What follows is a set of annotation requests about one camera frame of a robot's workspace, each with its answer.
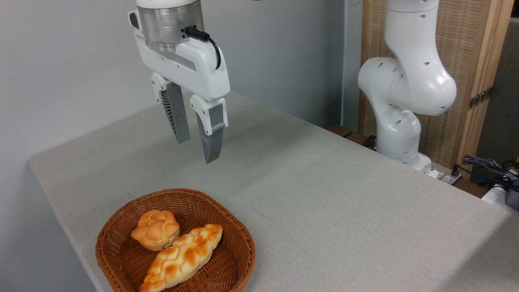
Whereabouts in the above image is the white cloth-covered box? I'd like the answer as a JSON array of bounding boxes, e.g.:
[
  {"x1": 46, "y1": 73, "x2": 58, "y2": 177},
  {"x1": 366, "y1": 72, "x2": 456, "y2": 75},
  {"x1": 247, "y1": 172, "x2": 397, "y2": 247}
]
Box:
[{"x1": 481, "y1": 183, "x2": 519, "y2": 215}]

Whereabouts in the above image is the grey plastic device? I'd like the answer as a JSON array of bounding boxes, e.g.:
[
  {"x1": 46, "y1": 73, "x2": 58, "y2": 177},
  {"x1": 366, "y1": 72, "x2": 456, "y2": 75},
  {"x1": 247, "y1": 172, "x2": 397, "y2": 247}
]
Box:
[{"x1": 504, "y1": 186, "x2": 519, "y2": 210}]

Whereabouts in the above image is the brown wicker basket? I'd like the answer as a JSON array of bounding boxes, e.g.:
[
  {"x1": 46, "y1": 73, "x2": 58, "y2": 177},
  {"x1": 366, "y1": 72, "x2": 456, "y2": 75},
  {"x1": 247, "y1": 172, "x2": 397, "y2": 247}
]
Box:
[{"x1": 95, "y1": 188, "x2": 257, "y2": 292}]

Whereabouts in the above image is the long braided bread loaf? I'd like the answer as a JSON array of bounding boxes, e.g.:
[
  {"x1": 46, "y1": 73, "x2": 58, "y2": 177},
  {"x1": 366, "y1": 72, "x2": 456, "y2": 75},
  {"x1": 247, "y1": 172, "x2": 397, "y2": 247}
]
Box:
[{"x1": 139, "y1": 223, "x2": 224, "y2": 292}]

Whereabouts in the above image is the bundle of dark cables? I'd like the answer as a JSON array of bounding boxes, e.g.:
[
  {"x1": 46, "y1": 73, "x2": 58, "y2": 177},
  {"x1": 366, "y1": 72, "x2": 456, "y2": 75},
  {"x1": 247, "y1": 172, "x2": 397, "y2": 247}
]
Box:
[{"x1": 461, "y1": 154, "x2": 519, "y2": 188}]

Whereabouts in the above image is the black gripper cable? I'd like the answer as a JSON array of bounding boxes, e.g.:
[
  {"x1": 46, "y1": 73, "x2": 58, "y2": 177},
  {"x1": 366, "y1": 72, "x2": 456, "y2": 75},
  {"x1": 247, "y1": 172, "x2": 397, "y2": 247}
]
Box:
[{"x1": 185, "y1": 26, "x2": 222, "y2": 70}]

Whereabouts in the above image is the dark grey partition panel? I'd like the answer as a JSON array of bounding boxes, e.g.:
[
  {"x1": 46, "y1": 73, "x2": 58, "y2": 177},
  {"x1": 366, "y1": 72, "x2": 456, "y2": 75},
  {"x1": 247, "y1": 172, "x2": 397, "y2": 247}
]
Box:
[{"x1": 475, "y1": 17, "x2": 519, "y2": 163}]

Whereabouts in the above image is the round knotted bread bun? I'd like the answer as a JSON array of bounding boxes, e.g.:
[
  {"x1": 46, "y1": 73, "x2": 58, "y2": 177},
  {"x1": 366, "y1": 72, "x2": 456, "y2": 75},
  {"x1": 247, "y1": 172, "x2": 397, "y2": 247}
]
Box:
[{"x1": 131, "y1": 210, "x2": 180, "y2": 251}]

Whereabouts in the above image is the woven screen with wooden frame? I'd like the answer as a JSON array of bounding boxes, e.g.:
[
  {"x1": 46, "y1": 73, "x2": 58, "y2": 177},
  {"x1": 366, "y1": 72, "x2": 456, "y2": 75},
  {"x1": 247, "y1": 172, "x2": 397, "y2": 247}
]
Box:
[{"x1": 359, "y1": 0, "x2": 515, "y2": 179}]

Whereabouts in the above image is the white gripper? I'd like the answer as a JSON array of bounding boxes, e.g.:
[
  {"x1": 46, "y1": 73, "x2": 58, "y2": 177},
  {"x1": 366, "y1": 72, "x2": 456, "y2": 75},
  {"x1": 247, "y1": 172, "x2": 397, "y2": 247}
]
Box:
[{"x1": 129, "y1": 10, "x2": 231, "y2": 164}]

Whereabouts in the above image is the black metal screen hinge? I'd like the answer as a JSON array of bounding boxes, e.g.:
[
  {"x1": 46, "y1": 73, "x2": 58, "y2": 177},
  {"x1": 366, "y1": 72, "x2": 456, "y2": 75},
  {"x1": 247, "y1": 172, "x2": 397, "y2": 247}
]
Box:
[{"x1": 468, "y1": 86, "x2": 493, "y2": 110}]

